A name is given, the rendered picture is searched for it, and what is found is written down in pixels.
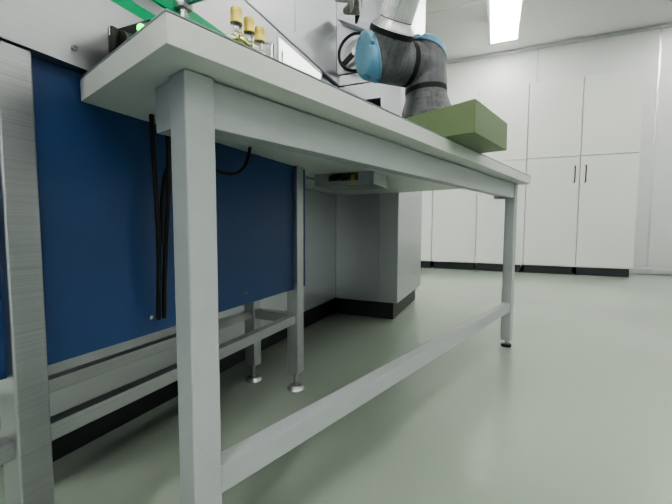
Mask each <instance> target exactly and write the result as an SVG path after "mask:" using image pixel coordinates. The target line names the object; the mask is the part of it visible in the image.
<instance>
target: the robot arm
mask: <svg viewBox="0 0 672 504"><path fill-rule="evenodd" d="M335 2H339V3H347V5H346V6H345V7H344V8H343V13H344V14H345V15H355V24H357V23H358V21H359V18H360V15H361V9H362V0H335ZM419 2H420V0H383V3H382V7H381V11H380V14H379V15H378V16H377V17H376V18H374V19H373V20H372V21H371V24H370V28H369V29H366V30H363V31H362V32H361V33H360V35H359V36H358V39H357V42H356V47H355V65H356V70H357V72H358V74H359V76H360V77H361V78H362V79H363V80H366V81H370V82H373V83H376V84H377V83H381V84H387V85H393V86H398V87H404V88H405V104H404V108H403V112H402V116H401V117H403V118H405V119H406V118H409V117H413V116H416V115H420V114H423V113H427V112H430V111H433V110H437V109H440V108H444V107H447V106H451V103H450V100H449V97H448V94H447V68H446V61H447V54H446V50H445V44H444V42H443V40H442V39H441V38H440V37H438V36H436V35H434V34H429V33H423V35H421V34H415V33H414V31H413V28H412V23H413V20H414V17H415V14H416V11H417V8H418V5H419Z"/></svg>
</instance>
